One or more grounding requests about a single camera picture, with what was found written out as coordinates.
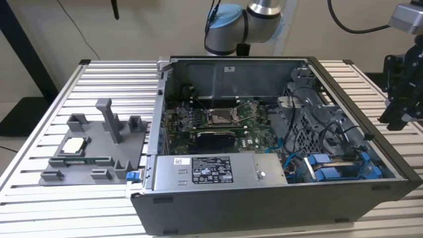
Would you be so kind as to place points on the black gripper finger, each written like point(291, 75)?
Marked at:
point(404, 111)
point(392, 79)

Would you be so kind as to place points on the hard disk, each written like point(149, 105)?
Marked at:
point(322, 158)

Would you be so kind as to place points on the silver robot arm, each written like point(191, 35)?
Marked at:
point(228, 32)

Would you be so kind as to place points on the grey metal disk bay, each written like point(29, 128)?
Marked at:
point(306, 124)

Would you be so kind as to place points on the black RAM slot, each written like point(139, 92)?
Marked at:
point(215, 97)
point(215, 100)
point(215, 105)

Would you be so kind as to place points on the black table corner cap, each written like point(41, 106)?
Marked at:
point(347, 61)
point(85, 61)

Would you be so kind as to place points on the blue carrier in bay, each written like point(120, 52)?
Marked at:
point(328, 174)

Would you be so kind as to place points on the green motherboard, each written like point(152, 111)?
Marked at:
point(260, 138)

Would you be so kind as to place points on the silver power supply unit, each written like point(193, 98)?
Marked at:
point(244, 171)

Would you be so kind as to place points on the CPU socket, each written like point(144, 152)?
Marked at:
point(220, 117)

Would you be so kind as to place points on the grey board heatsink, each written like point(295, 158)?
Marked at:
point(184, 117)

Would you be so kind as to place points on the dark grey PC case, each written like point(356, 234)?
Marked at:
point(231, 210)

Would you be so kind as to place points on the black hanging rod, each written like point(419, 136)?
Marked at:
point(115, 10)

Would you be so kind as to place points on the grey parts rack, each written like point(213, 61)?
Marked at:
point(99, 138)

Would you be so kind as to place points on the green RAM stick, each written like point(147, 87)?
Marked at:
point(87, 161)

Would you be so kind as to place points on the silver CPU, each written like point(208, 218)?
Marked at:
point(73, 145)

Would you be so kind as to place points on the black stand base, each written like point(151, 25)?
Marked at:
point(21, 116)

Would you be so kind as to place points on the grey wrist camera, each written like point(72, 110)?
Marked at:
point(407, 18)

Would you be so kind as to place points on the dark stand post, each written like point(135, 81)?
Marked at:
point(23, 49)

